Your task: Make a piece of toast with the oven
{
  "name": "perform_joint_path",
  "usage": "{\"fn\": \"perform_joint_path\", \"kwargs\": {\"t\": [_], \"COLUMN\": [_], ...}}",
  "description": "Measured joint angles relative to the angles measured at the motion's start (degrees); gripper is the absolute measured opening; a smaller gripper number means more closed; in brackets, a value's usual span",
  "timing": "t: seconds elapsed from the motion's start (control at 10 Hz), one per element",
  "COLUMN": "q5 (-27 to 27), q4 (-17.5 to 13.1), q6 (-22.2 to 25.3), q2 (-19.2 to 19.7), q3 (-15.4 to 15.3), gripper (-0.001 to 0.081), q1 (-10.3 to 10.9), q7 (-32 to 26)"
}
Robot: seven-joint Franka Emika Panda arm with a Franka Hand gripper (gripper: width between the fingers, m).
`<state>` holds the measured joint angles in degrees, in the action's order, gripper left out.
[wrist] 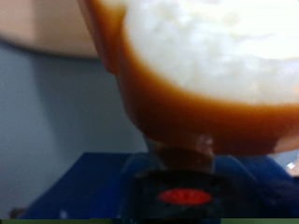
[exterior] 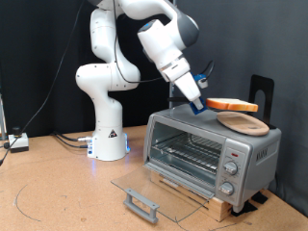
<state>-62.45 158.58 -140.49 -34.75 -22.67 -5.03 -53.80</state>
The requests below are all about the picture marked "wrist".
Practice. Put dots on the round wooden board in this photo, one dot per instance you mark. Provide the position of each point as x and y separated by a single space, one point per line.
46 28

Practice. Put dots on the white bread slice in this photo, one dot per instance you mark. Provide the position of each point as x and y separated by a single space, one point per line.
202 46

